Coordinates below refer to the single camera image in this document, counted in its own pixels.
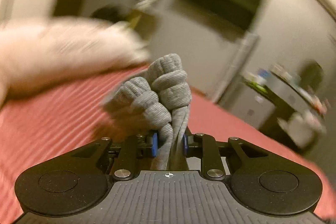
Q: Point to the white upholstered chair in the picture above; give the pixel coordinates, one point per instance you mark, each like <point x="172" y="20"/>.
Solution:
<point x="302" y="127"/>

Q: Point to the blue and white container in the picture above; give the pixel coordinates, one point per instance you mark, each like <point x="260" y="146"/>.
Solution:
<point x="263" y="74"/>

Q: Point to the pink plush pillow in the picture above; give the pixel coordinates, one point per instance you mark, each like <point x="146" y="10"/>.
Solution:
<point x="57" y="56"/>

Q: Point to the red ribbed blanket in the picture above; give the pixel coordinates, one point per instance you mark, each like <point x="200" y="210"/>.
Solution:
<point x="52" y="121"/>

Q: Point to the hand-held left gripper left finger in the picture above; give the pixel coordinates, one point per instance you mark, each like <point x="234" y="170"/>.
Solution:
<point x="155" y="144"/>

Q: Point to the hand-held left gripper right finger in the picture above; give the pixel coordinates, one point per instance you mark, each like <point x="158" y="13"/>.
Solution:
<point x="185" y="145"/>

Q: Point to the yellow side table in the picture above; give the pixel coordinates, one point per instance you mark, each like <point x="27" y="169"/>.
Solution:
<point x="144" y="16"/>

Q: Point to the green cloth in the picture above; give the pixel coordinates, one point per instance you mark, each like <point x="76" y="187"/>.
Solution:
<point x="257" y="87"/>

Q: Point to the black bag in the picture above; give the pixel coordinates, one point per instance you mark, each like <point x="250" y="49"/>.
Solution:
<point x="107" y="14"/>

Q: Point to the dark wall screen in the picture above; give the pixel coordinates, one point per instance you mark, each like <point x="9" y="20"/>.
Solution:
<point x="218" y="1"/>

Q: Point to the grey sweat pants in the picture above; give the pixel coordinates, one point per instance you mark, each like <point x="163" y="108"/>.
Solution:
<point x="168" y="87"/>

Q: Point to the grey cabinet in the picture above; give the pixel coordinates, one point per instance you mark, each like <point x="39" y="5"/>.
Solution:
<point x="249" y="106"/>

